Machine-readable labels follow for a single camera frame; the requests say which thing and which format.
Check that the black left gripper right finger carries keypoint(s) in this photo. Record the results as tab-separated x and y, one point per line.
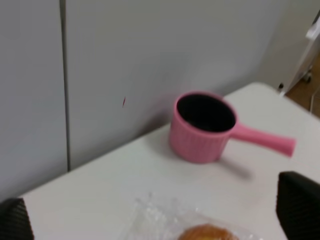
298	206

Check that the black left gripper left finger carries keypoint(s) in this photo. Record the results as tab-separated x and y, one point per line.
14	220

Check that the wrapped fruit pastry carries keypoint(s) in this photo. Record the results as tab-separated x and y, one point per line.
166	218

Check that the pink pot with handle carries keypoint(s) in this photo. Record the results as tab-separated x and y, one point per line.
203	123

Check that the white cart with wheels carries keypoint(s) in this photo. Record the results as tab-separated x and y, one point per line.
299	58

